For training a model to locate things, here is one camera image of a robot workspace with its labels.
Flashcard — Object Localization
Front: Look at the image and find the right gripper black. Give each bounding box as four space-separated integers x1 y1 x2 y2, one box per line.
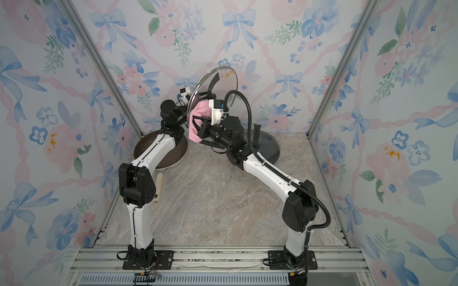
193 114 234 153

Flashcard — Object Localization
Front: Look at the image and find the pink cloth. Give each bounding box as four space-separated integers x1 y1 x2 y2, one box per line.
188 100 211 143

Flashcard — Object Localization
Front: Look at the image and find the glass pot lid black handle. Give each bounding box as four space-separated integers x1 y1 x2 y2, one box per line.
250 124 281 164

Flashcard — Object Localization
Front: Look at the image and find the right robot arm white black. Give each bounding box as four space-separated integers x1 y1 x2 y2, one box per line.
190 116 330 269

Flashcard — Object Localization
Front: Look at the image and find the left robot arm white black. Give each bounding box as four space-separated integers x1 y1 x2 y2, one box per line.
119 100 188 269

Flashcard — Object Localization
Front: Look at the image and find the black frying pan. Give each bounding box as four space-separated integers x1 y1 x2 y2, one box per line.
210 129 281 169

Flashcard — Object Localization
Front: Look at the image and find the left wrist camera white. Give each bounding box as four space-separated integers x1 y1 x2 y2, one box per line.
177 87 192 105

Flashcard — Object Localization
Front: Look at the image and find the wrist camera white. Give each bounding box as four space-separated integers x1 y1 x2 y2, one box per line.
177 87 192 105
209 100 225 126

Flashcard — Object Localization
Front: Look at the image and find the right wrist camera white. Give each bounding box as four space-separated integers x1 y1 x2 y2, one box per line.
209 100 225 126

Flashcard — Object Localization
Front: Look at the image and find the steel pan beige handle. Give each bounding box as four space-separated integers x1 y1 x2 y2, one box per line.
134 130 188 203

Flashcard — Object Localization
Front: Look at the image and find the black corrugated cable hose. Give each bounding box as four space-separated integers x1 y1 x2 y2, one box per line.
224 90 332 280

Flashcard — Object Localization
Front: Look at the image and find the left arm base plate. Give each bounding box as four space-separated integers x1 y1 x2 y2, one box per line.
122 249 175 271

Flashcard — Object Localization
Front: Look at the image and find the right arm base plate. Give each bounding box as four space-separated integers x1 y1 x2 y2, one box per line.
262 250 318 271

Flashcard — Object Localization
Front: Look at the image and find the aluminium frame post left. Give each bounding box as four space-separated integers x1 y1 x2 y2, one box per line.
57 1 143 137

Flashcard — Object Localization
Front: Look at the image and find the aluminium frame post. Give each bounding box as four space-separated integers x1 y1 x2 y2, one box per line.
57 1 143 137
307 0 379 140

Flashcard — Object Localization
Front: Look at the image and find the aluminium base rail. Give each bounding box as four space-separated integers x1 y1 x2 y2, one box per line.
63 245 375 286

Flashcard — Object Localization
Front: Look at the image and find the aluminium frame post right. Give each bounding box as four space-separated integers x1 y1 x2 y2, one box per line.
307 0 379 140

